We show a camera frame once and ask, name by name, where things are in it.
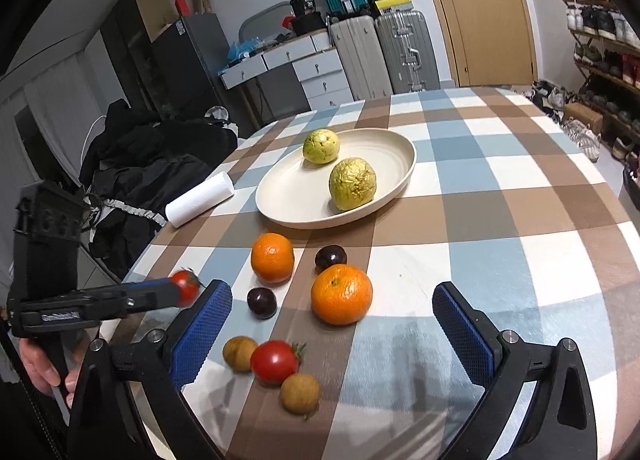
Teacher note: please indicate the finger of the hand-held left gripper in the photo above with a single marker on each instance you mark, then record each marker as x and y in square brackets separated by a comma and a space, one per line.
[150, 299]
[145, 283]

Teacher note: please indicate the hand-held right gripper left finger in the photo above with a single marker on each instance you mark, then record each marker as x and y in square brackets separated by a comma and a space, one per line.
[202, 330]

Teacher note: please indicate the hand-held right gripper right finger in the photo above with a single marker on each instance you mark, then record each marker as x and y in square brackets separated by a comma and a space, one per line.
[462, 330]

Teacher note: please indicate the red tomato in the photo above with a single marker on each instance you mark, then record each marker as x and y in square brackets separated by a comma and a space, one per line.
[272, 362]
[190, 287]

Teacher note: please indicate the brown longan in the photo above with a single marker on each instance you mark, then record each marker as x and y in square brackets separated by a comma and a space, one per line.
[239, 353]
[300, 393]

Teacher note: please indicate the dark purple plum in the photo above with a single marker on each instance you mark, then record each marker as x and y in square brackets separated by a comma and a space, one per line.
[262, 302]
[330, 257]

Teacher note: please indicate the orange tangerine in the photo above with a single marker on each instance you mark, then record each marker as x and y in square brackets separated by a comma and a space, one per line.
[341, 294]
[272, 258]

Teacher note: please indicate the cream round plate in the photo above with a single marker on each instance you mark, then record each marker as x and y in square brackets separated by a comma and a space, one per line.
[295, 190]

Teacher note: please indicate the person's left hand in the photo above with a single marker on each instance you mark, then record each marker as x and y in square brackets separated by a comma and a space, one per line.
[37, 360]

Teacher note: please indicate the white paper towel roll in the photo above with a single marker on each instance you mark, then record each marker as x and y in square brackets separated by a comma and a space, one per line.
[200, 200]

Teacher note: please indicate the pile of black clothes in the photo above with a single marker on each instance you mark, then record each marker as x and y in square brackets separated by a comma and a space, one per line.
[150, 164]

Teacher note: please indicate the white curtain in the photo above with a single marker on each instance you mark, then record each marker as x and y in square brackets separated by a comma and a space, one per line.
[60, 94]

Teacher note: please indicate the yellow wrinkled guava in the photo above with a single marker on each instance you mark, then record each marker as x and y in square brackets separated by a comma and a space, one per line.
[352, 184]

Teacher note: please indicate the black tall cabinet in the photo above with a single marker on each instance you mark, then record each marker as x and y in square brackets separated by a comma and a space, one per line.
[125, 39]

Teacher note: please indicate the green guava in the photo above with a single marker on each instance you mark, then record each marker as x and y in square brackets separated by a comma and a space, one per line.
[321, 145]

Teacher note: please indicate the dark grey refrigerator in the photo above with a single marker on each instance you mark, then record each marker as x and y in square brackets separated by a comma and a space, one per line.
[190, 64]

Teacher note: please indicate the pile of scattered shoes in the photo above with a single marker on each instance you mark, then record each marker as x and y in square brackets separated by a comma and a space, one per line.
[580, 134]

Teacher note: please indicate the small cardboard box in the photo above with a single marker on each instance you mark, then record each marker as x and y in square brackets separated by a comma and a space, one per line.
[582, 114]

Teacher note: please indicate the blue plastic bag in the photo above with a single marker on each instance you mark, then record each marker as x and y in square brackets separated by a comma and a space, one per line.
[246, 48]

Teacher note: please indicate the red bag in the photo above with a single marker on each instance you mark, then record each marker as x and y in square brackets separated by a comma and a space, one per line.
[183, 3]

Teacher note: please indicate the white desk with drawers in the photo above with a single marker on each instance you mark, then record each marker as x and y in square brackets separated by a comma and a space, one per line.
[320, 69]

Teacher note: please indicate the silver suitcase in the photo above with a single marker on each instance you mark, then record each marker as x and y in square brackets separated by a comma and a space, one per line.
[407, 52]

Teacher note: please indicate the beige suitcase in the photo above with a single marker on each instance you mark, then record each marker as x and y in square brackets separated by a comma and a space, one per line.
[357, 57]

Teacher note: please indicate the grey arched mirror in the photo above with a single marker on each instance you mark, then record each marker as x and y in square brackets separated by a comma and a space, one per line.
[260, 14]

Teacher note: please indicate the wooden shoe rack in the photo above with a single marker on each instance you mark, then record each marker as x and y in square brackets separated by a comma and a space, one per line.
[607, 72]

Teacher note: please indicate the wooden door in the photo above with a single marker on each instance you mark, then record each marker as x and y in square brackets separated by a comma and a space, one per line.
[480, 29]

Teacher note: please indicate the black bag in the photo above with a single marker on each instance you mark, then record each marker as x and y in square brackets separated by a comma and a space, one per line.
[309, 23]

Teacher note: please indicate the black printed box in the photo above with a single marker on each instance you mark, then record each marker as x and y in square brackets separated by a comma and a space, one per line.
[303, 3]

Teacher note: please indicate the shoe rack with shoes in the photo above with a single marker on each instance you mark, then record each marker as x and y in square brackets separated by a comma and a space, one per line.
[600, 22]

